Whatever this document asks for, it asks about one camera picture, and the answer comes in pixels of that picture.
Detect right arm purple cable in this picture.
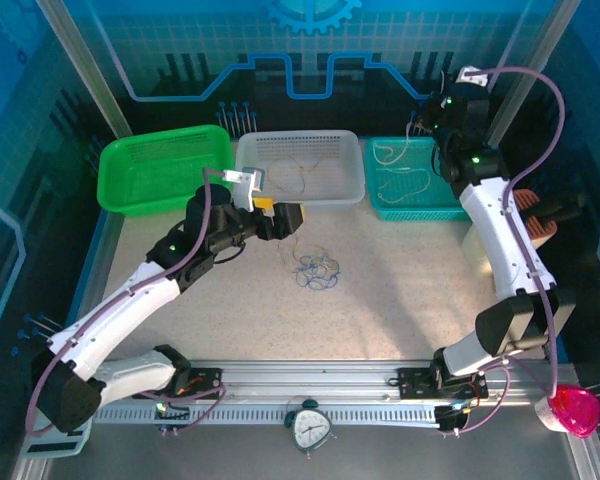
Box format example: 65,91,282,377
449,67,566,436

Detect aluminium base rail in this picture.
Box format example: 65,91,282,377
102,357,576,409

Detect right black mount plate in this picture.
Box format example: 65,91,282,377
397,367,489,401

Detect teal plastic basket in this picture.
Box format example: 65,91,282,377
362,136,481,224

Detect white plastic basket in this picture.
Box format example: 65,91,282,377
233,129,366,214

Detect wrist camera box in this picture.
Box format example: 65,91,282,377
223,166,267,214
453,66,492,90

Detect left black mount plate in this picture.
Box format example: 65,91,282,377
179,367,224,401

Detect slotted grey cable duct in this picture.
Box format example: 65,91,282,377
93,403,444,432

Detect teal alarm clock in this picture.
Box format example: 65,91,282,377
284,398,339,456

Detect aluminium frame post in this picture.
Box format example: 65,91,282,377
34,0,134,141
484,0,581,151

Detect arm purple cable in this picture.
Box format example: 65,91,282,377
449,67,566,436
24,168,229,436

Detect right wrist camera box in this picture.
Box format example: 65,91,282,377
453,66,492,90

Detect black handles in holder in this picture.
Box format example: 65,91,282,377
527,193,586,226

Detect thin tan cable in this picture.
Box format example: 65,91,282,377
267,154,327,195
277,236,331,269

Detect beige holder with orange top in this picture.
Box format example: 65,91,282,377
460,188,559,284

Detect green plastic basket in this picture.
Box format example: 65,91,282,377
95,123,235,219

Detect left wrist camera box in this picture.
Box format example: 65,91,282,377
223,166,267,214

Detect pink dome with white base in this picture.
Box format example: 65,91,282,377
535,384,600,440

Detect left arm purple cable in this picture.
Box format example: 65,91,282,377
24,168,229,436

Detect black mount plate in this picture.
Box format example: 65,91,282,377
397,367,489,401
179,367,224,401

